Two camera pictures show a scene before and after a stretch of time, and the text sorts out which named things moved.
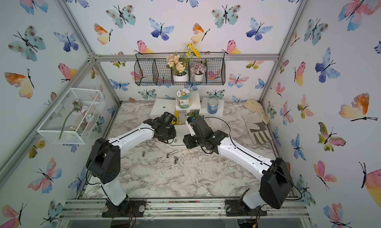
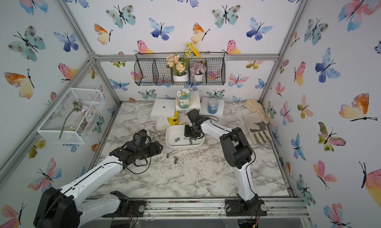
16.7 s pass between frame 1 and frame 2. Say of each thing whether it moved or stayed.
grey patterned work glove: stayed
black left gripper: moved
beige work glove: stayed
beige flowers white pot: stayed
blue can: stayed
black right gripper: moved
